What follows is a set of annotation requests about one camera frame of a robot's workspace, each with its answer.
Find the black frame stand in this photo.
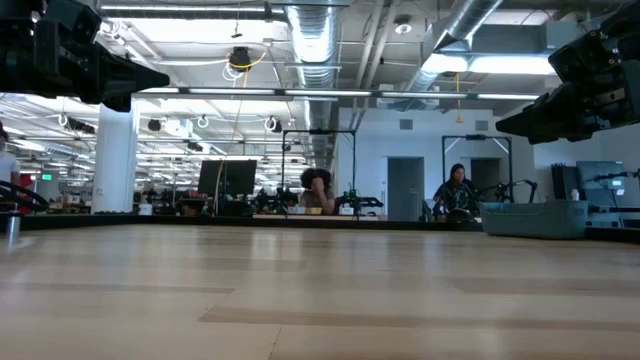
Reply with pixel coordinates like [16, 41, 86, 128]
[280, 128, 358, 217]
[440, 133, 514, 204]

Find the white building column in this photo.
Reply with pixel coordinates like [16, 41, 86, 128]
[90, 102, 139, 215]

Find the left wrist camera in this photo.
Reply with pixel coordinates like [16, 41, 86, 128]
[42, 0, 103, 47]

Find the desk monitor with lit screen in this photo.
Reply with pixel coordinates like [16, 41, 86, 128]
[575, 160, 627, 192]

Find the silver metal post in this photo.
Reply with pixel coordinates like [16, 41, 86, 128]
[5, 209, 23, 240]

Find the black monitor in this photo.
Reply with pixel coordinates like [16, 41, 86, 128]
[197, 159, 258, 198]

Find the black upright panel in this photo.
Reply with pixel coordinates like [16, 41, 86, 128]
[550, 163, 577, 202]

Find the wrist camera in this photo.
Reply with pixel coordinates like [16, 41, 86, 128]
[42, 0, 103, 47]
[547, 28, 626, 85]

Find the black aluminium table frame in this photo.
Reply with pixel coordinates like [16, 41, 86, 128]
[0, 212, 640, 245]

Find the dark grey door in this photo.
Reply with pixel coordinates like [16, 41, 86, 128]
[469, 157, 502, 190]

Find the long ceiling light bar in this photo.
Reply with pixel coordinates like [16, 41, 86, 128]
[134, 87, 541, 104]

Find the grey plastic bin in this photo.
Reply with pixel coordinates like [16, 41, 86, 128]
[478, 198, 590, 240]

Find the yellow hanging tag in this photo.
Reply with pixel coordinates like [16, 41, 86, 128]
[453, 72, 464, 125]

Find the person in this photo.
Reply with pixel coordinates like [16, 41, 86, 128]
[298, 167, 337, 216]
[0, 122, 22, 189]
[432, 162, 480, 220]

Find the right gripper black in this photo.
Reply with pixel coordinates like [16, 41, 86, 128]
[494, 58, 640, 146]

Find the black ceiling-hung camera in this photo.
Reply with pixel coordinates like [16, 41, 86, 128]
[227, 45, 253, 72]

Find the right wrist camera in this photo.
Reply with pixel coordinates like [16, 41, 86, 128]
[547, 28, 626, 85]

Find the thick black cable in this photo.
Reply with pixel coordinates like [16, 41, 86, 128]
[0, 178, 51, 214]

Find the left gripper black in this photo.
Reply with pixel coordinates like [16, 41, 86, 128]
[37, 22, 172, 114]

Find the silver spiral ceiling duct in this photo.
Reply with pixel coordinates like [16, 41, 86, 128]
[399, 0, 504, 109]
[283, 0, 344, 176]

